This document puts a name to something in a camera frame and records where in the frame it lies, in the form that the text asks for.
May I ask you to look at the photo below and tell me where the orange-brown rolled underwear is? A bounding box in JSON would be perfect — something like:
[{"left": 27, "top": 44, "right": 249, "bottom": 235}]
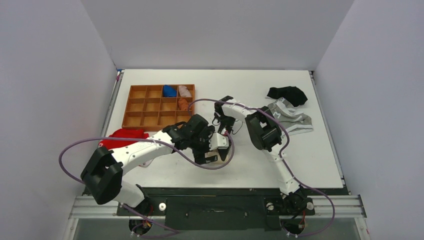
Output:
[{"left": 177, "top": 98, "right": 192, "bottom": 111}]

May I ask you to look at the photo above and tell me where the red underwear white band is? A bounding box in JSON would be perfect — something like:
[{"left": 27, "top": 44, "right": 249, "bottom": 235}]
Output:
[{"left": 98, "top": 128, "right": 150, "bottom": 150}]

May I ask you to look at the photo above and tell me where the wooden compartment tray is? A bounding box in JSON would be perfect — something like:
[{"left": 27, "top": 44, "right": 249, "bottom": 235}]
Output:
[{"left": 121, "top": 84, "right": 196, "bottom": 132}]

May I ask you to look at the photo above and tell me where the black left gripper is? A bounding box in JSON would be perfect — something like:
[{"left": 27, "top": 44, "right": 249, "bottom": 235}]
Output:
[{"left": 188, "top": 126, "right": 218, "bottom": 165}]

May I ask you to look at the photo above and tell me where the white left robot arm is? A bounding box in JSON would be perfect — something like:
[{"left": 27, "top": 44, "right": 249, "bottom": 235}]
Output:
[{"left": 80, "top": 114, "right": 230, "bottom": 215}]

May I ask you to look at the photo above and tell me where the blue rolled underwear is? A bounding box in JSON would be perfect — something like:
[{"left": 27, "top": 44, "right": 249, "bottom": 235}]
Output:
[{"left": 162, "top": 85, "right": 177, "bottom": 98}]

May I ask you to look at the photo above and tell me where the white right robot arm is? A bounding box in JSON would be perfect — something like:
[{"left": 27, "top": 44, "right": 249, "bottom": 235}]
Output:
[{"left": 214, "top": 96, "right": 301, "bottom": 196}]

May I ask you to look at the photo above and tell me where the black underwear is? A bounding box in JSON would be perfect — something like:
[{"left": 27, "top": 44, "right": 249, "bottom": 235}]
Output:
[{"left": 266, "top": 86, "right": 308, "bottom": 107}]

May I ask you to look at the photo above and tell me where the grey underwear white band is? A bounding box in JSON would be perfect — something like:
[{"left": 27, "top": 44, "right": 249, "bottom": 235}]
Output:
[{"left": 267, "top": 97, "right": 314, "bottom": 136}]

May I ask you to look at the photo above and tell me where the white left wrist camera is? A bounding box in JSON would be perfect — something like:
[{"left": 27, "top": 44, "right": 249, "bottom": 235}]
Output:
[{"left": 209, "top": 132, "right": 230, "bottom": 151}]

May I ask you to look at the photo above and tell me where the aluminium table edge rail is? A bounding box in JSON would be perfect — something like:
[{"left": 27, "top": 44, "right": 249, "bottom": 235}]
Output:
[{"left": 86, "top": 69, "right": 125, "bottom": 186}]

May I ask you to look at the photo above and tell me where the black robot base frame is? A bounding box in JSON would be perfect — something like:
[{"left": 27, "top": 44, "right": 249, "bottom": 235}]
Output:
[{"left": 135, "top": 187, "right": 328, "bottom": 231}]

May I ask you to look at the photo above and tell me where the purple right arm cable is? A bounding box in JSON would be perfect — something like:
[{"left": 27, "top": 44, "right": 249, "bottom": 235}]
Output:
[{"left": 187, "top": 98, "right": 336, "bottom": 239}]

